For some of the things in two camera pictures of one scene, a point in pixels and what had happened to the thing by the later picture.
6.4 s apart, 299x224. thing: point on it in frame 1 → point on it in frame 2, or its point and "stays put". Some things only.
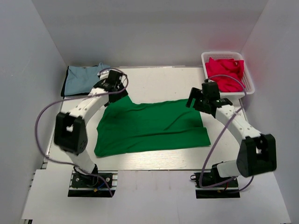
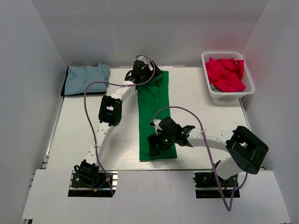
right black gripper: x=196 y=94 → x=153 y=140
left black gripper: x=120 y=95 → x=158 y=72
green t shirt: x=125 y=126 → x=153 y=103
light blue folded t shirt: x=81 y=80 stays put
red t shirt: x=228 y=66 stays put
